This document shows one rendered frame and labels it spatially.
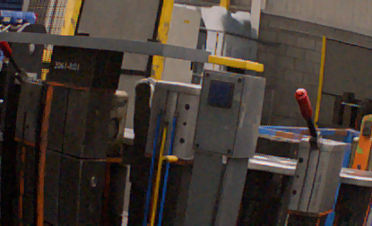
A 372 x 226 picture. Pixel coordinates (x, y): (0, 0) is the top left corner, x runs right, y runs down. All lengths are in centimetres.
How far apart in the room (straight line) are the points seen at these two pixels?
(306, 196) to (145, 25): 396
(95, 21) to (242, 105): 365
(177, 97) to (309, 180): 27
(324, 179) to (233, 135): 20
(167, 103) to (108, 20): 350
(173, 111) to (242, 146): 24
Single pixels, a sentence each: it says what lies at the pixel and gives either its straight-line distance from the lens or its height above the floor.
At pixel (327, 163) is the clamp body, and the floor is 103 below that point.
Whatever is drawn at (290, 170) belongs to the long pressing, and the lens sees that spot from 153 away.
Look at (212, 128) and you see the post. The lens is 129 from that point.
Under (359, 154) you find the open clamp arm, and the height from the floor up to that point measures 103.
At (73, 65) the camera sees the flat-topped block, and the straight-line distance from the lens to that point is 141.
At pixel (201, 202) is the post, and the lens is 130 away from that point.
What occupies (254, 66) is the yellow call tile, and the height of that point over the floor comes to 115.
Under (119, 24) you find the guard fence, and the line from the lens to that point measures 508.
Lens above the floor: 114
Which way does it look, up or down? 3 degrees down
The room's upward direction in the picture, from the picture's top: 9 degrees clockwise
